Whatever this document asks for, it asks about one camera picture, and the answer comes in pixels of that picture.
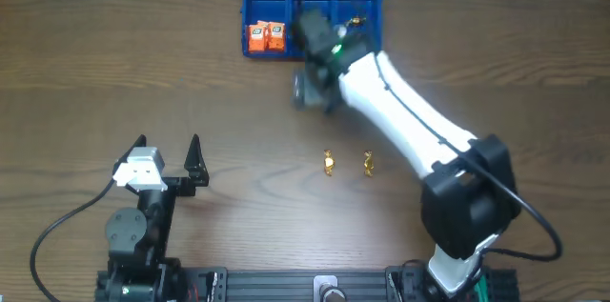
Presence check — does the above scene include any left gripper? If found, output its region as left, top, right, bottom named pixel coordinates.
left=113, top=133, right=210, bottom=198

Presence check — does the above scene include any orange candy box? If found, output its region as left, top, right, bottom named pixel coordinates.
left=265, top=20, right=287, bottom=52
left=247, top=23, right=268, bottom=53

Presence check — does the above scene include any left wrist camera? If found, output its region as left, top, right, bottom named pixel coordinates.
left=112, top=146, right=169, bottom=192

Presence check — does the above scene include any black cable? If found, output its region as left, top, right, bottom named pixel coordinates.
left=29, top=178, right=118, bottom=302
left=469, top=156, right=564, bottom=263

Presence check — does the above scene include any mounting rail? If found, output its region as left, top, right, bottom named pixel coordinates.
left=94, top=267, right=519, bottom=302

